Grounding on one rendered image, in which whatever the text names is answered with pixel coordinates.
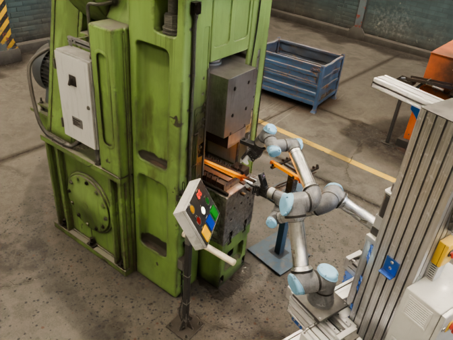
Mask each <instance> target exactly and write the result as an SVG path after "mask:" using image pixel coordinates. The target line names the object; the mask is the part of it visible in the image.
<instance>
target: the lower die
mask: <svg viewBox="0 0 453 340"><path fill-rule="evenodd" d="M204 159H206V160H208V161H211V162H213V163H216V164H217V165H220V166H222V167H225V168H227V169H230V170H231V171H234V172H236V173H239V174H241V172H240V171H236V170H235V169H233V168H231V167H229V166H226V165H224V164H221V163H220V162H216V161H215V160H214V159H213V160H212V159H211V158H210V157H208V158H207V156H205V158H204ZM204 170H205V172H204V175H203V176H202V179H203V180H204V181H205V180H206V181H207V182H208V183H210V182H211V176H212V175H213V174H214V176H212V185H213V186H215V185H216V186H217V188H220V189H221V190H224V191H227V190H228V189H229V188H231V187H232V186H234V185H235V184H236V183H238V182H239V181H240V179H238V178H236V177H234V178H233V176H232V175H229V174H228V173H225V172H223V171H221V170H219V169H217V168H215V167H213V166H211V165H208V164H206V163H204ZM207 172H210V174H209V173H208V174H207ZM206 174H207V179H206ZM217 177H220V179H217V182H216V178H217Z"/></svg>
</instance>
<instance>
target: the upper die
mask: <svg viewBox="0 0 453 340"><path fill-rule="evenodd" d="M245 129H246V126H244V127H243V128H241V129H240V130H238V131H236V132H235V133H233V134H230V135H229V136H227V137H226V138H221V137H219V136H216V135H214V134H211V133H210V132H206V140H209V141H211V142H213V143H215V144H217V145H220V146H222V147H224V148H227V149H228V148H230V147H231V146H233V145H234V144H236V143H238V142H240V139H242V138H244V137H245Z"/></svg>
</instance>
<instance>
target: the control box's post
mask: <svg viewBox="0 0 453 340"><path fill-rule="evenodd" d="M191 257H192V244H191V243H190V241H189V240H188V238H187V236H186V235H185V266H184V275H185V276H186V277H185V276H184V286H183V303H185V304H188V303H189V301H190V286H191V276H190V274H191ZM188 276H190V278H187V277H188ZM185 304H183V319H185V327H186V326H187V319H188V318H189V304H188V305H187V306H186V305H185Z"/></svg>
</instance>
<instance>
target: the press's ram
mask: <svg viewBox="0 0 453 340"><path fill-rule="evenodd" d="M221 60H222V63H221V64H220V65H217V66H209V68H210V77H209V89H208V112H207V124H206V131H207V132H210V133H211V134H214V135H216V136H219V137H221V138H226V137H227V136H229V135H230V134H233V133H235V132H236V131H238V130H240V129H241V128H243V127H244V126H247V125H249V124H250V121H251V110H252V103H253V92H254V86H255V75H256V69H257V68H256V67H253V66H250V65H247V64H244V63H240V62H238V61H234V60H232V59H228V58H226V57H225V58H222V59H221Z"/></svg>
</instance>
